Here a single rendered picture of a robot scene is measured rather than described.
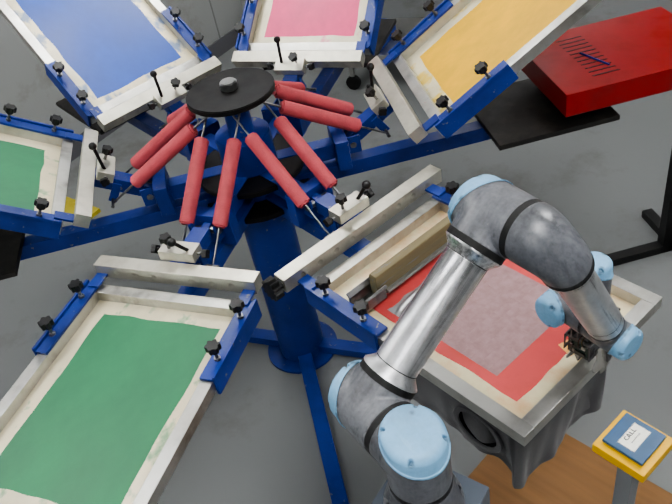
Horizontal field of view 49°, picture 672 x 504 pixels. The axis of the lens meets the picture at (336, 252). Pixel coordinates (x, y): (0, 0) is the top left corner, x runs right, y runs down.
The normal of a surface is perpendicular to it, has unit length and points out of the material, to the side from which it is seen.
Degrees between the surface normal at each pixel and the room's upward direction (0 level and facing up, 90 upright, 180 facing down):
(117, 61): 32
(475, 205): 41
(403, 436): 7
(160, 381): 0
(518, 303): 0
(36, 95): 90
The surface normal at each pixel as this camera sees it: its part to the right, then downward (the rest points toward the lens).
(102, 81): 0.22, -0.42
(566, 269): 0.08, 0.55
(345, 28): -0.29, -0.29
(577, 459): -0.16, -0.75
